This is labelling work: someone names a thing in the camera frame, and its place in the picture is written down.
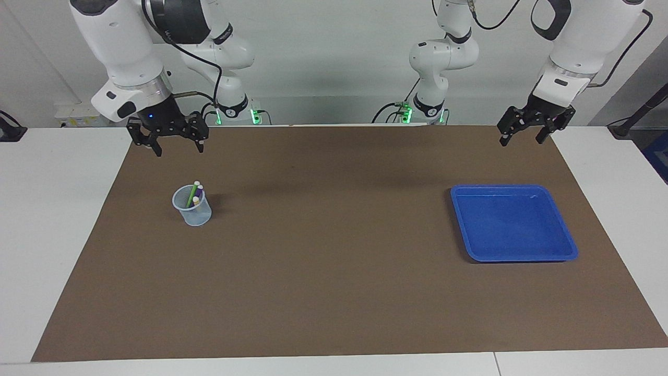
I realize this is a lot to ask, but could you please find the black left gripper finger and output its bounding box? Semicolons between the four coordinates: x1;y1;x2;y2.
535;112;569;145
497;107;522;147

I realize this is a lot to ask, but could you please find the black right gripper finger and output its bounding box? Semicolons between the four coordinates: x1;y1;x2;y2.
187;111;210;154
127;119;163;157

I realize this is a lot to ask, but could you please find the white power strip box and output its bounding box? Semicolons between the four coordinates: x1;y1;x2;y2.
55;102;113;128

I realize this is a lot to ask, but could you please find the translucent plastic cup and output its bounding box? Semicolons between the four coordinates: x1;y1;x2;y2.
172;184;213;227

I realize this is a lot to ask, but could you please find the black stand pole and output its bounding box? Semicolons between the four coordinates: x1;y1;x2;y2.
608;84;668;140

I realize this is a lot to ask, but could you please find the blue plastic tray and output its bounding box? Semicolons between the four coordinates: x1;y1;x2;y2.
450;184;579;263

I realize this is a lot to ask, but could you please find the blue crate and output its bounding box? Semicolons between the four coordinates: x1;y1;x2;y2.
642;131;668;184

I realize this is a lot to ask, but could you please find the black clamp base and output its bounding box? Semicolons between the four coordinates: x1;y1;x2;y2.
0;110;28;143

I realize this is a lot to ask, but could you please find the brown table mat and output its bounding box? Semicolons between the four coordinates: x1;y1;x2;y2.
31;124;668;362

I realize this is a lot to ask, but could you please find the black right base cable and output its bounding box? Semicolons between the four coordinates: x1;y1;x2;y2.
199;101;222;126

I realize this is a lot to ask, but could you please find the black base cable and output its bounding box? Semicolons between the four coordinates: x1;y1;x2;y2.
199;101;222;126
371;77;421;124

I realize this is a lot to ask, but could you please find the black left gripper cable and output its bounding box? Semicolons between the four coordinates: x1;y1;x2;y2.
587;8;654;88

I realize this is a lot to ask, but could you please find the black left base cable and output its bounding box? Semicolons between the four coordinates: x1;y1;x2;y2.
371;77;421;124

